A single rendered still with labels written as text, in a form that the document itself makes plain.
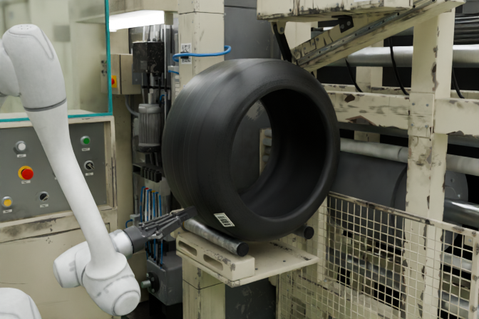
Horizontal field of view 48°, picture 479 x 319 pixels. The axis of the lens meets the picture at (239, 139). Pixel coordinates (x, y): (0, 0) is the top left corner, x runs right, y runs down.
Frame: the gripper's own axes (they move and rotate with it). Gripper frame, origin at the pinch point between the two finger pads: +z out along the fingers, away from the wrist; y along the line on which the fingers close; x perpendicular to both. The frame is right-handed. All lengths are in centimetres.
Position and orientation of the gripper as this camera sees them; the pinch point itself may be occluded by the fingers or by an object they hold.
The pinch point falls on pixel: (186, 213)
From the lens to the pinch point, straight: 166.1
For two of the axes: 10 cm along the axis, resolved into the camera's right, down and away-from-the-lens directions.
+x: 2.0, 9.4, 2.7
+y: -5.8, -1.1, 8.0
